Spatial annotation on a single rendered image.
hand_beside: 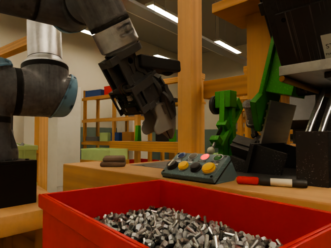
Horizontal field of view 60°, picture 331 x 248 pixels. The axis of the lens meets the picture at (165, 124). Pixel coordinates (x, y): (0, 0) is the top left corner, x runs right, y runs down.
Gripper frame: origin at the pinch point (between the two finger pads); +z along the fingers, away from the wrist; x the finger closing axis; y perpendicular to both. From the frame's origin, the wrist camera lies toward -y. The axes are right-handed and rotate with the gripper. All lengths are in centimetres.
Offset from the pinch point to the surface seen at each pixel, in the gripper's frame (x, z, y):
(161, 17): -331, 9, -400
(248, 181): 14.0, 12.8, -0.6
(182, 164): -0.1, 8.4, 1.1
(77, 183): -44.2, 14.9, 7.2
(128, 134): -487, 215, -312
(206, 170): 7.0, 8.5, 1.9
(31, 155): -74, 6, 6
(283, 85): 13.9, 5.9, -28.6
